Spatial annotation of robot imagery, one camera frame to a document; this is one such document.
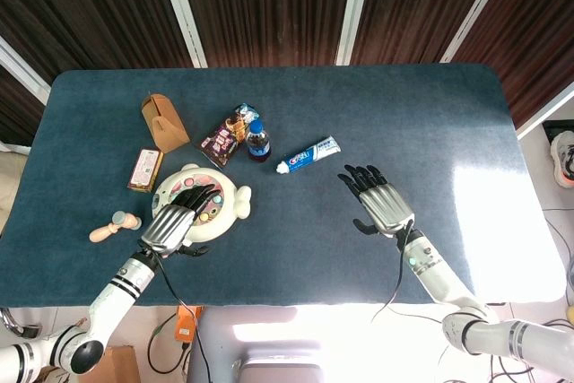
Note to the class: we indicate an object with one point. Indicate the brown paper gable box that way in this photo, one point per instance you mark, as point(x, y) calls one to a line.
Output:
point(166, 132)

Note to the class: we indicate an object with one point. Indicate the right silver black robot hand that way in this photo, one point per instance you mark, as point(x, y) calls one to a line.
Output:
point(385, 206)

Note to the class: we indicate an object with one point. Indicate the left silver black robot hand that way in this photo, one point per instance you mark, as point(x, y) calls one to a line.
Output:
point(168, 221)

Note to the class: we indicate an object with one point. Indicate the purple chocolate snack packet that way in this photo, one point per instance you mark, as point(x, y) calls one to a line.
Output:
point(220, 143)

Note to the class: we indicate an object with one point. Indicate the chrome tube leg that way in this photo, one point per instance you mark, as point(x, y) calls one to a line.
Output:
point(9, 322)

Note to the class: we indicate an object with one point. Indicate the white orange sneaker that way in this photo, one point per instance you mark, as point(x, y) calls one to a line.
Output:
point(565, 154)

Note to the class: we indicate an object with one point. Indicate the teal blue tablecloth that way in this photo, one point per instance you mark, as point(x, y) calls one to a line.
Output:
point(314, 230)

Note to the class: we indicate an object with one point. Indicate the cream whack-a-mole toy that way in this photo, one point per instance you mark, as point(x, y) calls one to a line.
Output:
point(233, 203)

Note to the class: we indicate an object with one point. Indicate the cola bottle blue cap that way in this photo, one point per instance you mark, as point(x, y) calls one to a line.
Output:
point(259, 143)

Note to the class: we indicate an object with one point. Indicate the orange blue snack packet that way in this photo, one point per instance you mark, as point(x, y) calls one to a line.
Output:
point(246, 110)

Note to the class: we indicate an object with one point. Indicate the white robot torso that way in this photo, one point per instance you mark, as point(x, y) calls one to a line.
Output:
point(278, 365)

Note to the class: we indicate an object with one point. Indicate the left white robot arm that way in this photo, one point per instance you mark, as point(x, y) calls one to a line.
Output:
point(112, 302)

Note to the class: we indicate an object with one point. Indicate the orange device under table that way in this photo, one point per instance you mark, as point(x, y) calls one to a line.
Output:
point(184, 324)

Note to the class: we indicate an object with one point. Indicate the blue white toothpaste tube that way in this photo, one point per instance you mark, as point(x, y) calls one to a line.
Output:
point(309, 154)

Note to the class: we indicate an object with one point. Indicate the yellow round object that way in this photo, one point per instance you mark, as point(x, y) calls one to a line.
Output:
point(570, 315)

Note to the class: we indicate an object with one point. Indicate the white partition frame post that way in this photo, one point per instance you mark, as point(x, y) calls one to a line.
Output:
point(22, 69)
point(179, 11)
point(547, 114)
point(354, 6)
point(480, 6)

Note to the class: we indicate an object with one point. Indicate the brown yellow flat carton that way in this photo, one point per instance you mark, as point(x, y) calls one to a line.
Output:
point(144, 170)

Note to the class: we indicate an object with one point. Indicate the cardboard box on floor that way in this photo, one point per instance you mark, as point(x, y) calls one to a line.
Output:
point(121, 365)

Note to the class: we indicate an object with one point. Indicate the dark pleated curtain panel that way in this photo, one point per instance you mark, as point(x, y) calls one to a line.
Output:
point(538, 20)
point(417, 2)
point(269, 6)
point(89, 6)

